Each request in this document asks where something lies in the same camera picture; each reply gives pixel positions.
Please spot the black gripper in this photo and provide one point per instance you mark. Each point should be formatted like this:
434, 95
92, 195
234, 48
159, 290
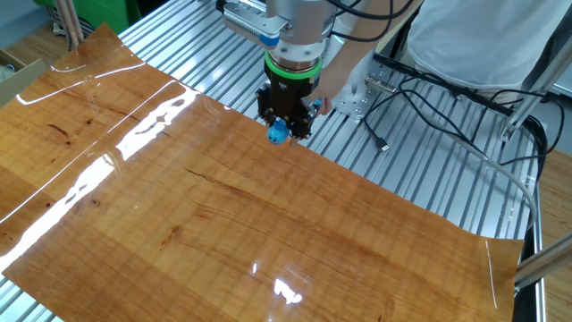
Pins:
288, 96

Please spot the blue round toy figure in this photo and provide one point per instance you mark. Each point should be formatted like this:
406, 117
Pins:
278, 133

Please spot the person's forearm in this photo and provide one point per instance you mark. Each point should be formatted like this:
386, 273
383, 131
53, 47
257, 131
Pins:
353, 58

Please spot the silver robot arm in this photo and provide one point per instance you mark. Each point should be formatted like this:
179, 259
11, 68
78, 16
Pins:
304, 22

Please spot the person's hand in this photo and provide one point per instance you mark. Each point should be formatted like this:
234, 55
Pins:
328, 89

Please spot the silver perforated mounting plate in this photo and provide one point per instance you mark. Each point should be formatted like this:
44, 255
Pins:
357, 100

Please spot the wood grain table mat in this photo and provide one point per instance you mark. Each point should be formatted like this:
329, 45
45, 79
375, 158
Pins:
250, 214

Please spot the person's white shirt torso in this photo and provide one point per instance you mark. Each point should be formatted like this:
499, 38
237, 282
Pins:
482, 40

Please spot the green cloth object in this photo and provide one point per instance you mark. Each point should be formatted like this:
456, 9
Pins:
103, 11

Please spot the wooden sticks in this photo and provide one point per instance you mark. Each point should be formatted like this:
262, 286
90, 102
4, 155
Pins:
71, 22

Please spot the cardboard box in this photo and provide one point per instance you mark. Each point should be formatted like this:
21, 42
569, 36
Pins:
18, 78

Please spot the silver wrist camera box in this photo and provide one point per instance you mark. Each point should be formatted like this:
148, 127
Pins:
250, 22

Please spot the aluminium frame post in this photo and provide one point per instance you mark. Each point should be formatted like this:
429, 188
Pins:
543, 261
532, 89

